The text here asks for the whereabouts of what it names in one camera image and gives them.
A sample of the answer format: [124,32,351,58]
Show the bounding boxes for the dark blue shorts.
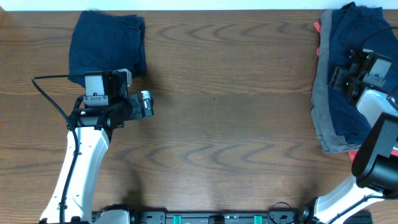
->
[328,3,397,145]

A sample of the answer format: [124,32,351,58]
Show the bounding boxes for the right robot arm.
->
[295,49,397,223]

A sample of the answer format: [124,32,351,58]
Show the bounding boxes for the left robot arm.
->
[38,68,154,223]

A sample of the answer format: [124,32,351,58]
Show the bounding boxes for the grey shorts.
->
[311,9,361,154]

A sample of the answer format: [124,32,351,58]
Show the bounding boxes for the folded dark navy shorts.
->
[69,11,146,87]

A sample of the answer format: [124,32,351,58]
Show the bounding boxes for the coral red garment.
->
[313,22,397,162]

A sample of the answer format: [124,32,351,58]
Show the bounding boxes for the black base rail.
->
[93,203,373,224]

